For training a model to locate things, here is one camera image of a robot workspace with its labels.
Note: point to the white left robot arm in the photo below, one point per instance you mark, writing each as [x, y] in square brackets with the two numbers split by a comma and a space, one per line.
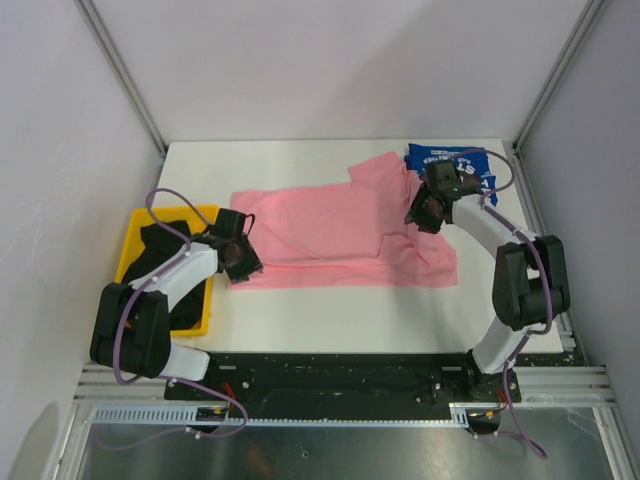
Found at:
[132, 332]

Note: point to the pink t-shirt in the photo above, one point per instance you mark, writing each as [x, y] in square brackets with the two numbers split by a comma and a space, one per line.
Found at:
[349, 234]

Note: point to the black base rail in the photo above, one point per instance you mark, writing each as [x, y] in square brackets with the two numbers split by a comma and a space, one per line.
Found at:
[340, 382]

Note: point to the aluminium side rail right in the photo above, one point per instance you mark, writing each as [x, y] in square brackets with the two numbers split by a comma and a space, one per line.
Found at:
[535, 222]

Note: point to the aluminium frame post right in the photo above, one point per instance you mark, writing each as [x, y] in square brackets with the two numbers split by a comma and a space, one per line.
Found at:
[576, 40]

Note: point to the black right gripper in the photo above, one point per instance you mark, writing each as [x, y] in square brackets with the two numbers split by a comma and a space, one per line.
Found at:
[415, 212]

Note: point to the aluminium frame post left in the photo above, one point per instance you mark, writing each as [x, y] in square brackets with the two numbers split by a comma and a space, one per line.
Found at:
[114, 59]

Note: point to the white slotted cable duct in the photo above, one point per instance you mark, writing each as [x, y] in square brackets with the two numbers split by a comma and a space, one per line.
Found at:
[413, 415]

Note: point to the folded blue printed t-shirt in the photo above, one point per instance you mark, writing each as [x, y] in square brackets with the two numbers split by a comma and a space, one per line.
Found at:
[471, 163]

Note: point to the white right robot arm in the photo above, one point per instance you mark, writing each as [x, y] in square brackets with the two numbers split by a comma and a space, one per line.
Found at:
[530, 282]

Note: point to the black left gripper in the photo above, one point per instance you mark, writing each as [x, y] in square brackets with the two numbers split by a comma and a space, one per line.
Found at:
[252, 263]

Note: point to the black t-shirt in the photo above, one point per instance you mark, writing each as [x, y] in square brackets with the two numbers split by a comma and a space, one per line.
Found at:
[159, 246]

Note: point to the aluminium frame post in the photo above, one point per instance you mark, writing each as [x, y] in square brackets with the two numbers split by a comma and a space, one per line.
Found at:
[576, 40]
[114, 59]

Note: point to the yellow plastic bin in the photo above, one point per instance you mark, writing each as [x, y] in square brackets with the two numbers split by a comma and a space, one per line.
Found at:
[134, 246]

